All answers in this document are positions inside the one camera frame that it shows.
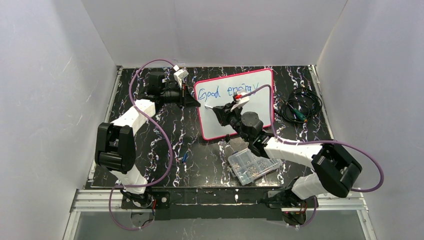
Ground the coiled black cable green plug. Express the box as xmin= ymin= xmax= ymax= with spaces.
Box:
xmin=274 ymin=87 xmax=323 ymax=125

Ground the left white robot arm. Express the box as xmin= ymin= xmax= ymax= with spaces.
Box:
xmin=94 ymin=69 xmax=201 ymax=195

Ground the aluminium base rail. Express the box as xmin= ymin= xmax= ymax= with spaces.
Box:
xmin=63 ymin=187 xmax=376 ymax=240

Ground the whiteboard metal stand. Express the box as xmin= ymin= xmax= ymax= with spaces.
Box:
xmin=221 ymin=134 xmax=231 ymax=144

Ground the pink framed whiteboard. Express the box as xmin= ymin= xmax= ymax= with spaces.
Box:
xmin=193 ymin=68 xmax=275 ymax=141

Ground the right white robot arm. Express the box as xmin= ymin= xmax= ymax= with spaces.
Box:
xmin=212 ymin=103 xmax=363 ymax=202

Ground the blue marker cap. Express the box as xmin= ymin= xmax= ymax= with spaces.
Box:
xmin=181 ymin=152 xmax=189 ymax=163

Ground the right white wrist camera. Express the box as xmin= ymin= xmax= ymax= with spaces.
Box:
xmin=230 ymin=91 xmax=250 ymax=112

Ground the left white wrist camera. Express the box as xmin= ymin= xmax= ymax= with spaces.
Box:
xmin=172 ymin=65 xmax=189 ymax=89

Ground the clear plastic parts organizer box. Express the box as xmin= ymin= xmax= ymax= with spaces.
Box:
xmin=227 ymin=148 xmax=283 ymax=186

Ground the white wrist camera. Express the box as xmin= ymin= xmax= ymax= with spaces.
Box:
xmin=230 ymin=91 xmax=250 ymax=112
xmin=172 ymin=65 xmax=189 ymax=89

